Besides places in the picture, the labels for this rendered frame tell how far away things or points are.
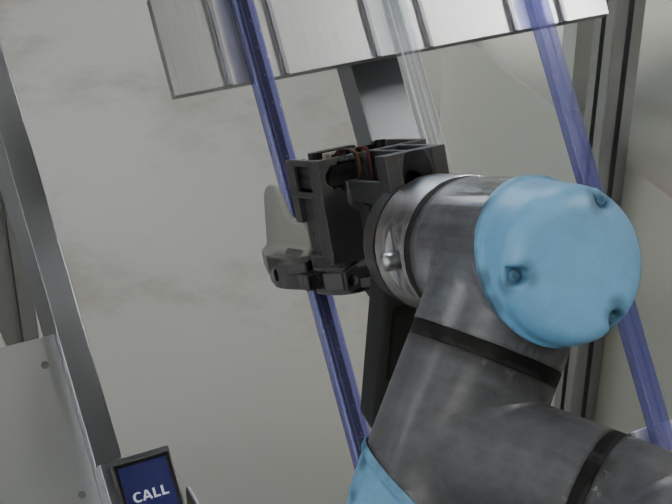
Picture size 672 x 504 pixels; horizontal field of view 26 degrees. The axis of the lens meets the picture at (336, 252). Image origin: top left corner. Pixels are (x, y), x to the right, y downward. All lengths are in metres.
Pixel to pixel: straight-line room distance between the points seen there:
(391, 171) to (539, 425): 0.19
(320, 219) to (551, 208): 0.23
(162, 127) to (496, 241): 2.51
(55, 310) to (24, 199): 0.08
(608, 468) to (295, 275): 0.29
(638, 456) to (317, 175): 0.28
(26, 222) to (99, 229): 1.74
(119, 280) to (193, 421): 0.43
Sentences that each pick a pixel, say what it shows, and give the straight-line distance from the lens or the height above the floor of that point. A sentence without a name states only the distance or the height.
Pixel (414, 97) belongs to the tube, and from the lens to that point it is 1.02.
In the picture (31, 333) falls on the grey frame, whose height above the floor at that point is 0.60.
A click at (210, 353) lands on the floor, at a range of 2.45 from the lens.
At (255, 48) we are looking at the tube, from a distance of 0.99.
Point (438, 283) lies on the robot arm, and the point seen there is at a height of 1.08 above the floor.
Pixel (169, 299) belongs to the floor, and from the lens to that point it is 2.58.
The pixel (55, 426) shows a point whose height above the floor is 0.81.
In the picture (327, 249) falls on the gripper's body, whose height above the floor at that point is 1.01.
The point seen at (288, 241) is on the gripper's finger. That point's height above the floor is 0.97.
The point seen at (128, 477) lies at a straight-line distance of 1.00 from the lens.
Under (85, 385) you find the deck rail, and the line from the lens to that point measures 1.04.
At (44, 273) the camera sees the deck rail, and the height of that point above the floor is 0.89.
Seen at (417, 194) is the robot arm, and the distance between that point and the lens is 0.75.
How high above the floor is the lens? 1.46
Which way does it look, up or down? 33 degrees down
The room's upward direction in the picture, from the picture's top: straight up
